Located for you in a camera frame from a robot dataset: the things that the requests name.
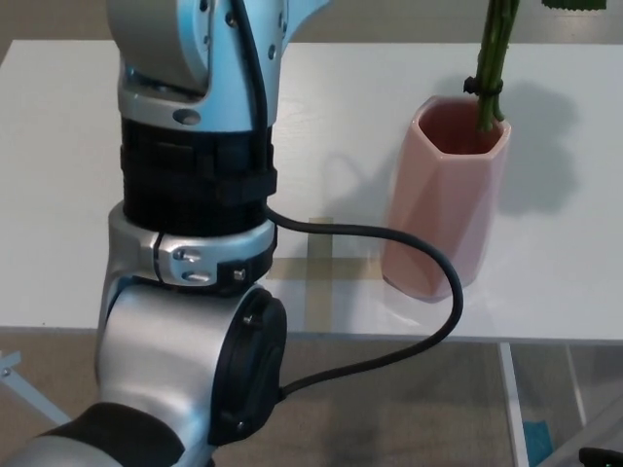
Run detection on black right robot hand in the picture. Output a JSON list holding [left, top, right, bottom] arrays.
[[578, 447, 623, 467]]

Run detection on pink rose bouquet green stems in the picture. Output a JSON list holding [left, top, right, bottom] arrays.
[[461, 0, 607, 133]]

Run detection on pink faceted ceramic vase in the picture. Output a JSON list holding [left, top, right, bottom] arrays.
[[379, 95, 512, 301]]

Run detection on teal floor object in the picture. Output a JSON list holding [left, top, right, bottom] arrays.
[[523, 418, 554, 467]]

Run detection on white table leg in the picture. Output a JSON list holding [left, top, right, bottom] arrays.
[[567, 342, 588, 424], [498, 342, 530, 467]]

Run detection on tan tape strip crosswise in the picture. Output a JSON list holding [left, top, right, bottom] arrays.
[[266, 259, 381, 282]]

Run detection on light blue frame bar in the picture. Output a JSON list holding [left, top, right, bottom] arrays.
[[0, 348, 72, 424]]

